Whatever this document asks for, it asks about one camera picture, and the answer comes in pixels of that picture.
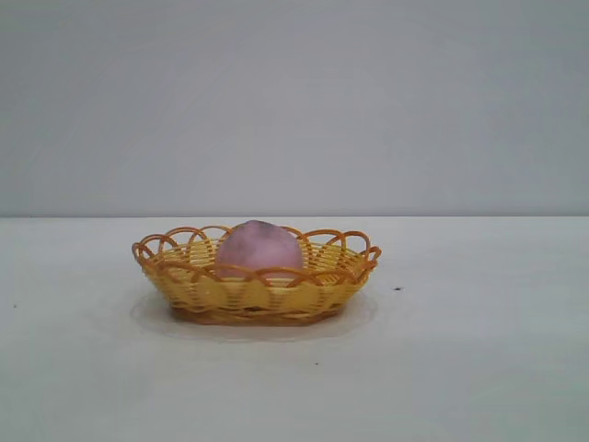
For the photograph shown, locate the yellow woven wicker basket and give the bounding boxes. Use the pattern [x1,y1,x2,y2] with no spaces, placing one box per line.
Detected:
[131,225,383,326]

